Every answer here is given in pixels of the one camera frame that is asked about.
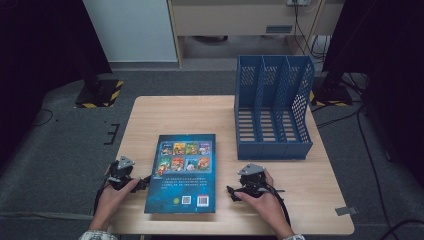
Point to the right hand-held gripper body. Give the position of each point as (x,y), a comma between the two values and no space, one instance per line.
(251,181)

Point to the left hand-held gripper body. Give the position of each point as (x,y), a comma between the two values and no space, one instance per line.
(120,171)

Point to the blue file rack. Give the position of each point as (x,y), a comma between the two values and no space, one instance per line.
(266,154)

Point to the blue book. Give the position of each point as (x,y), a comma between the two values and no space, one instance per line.
(181,186)

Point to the person's left hand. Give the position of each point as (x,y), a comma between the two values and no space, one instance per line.
(113,201)

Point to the person's right hand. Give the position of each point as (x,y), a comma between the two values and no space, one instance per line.
(266,205)

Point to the black stand with striped base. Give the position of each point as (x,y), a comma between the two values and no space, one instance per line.
(100,95)
(333,95)

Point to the white panel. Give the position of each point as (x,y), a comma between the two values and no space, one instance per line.
(133,30)

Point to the beige desk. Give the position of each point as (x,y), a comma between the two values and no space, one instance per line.
(226,20)

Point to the white power strip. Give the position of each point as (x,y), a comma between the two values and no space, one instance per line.
(298,2)

